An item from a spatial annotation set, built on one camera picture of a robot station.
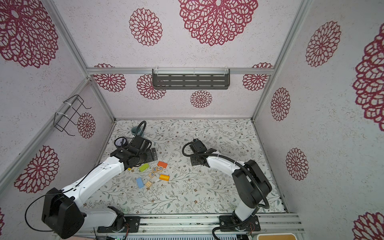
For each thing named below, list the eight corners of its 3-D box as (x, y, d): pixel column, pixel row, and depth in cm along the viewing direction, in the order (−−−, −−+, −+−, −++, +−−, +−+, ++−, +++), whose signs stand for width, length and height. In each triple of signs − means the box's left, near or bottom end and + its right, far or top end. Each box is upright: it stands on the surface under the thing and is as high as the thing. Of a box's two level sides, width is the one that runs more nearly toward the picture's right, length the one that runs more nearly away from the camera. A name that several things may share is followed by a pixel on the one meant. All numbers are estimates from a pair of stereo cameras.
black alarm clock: (115, 146, 107) (113, 143, 103) (117, 140, 110) (115, 137, 107) (126, 146, 107) (124, 143, 103) (128, 140, 110) (126, 137, 107)
